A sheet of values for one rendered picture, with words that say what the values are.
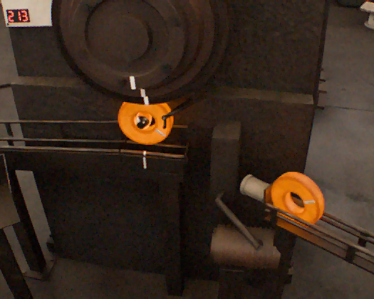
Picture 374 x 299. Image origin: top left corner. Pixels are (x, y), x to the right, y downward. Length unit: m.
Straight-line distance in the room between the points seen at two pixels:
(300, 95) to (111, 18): 0.60
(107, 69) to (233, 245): 0.62
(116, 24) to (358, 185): 1.74
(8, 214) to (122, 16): 0.70
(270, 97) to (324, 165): 1.28
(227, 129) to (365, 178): 1.37
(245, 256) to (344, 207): 1.05
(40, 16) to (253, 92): 0.68
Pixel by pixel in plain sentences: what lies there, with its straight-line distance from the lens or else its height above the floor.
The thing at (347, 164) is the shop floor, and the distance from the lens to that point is 2.57.
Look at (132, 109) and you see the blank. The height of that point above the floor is 0.85.
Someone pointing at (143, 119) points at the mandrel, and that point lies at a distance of 1.25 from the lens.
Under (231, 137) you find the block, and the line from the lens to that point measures 1.24.
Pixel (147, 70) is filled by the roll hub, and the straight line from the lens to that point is 1.09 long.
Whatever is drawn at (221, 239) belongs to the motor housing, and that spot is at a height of 0.53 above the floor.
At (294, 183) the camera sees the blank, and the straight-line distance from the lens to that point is 1.15.
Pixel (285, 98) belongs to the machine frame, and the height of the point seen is 0.87.
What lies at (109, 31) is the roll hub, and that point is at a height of 1.13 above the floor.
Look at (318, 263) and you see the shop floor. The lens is 2.00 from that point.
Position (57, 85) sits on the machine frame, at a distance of 1.42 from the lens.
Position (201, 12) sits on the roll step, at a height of 1.16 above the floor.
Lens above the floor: 1.51
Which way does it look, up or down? 36 degrees down
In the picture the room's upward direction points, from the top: 1 degrees counter-clockwise
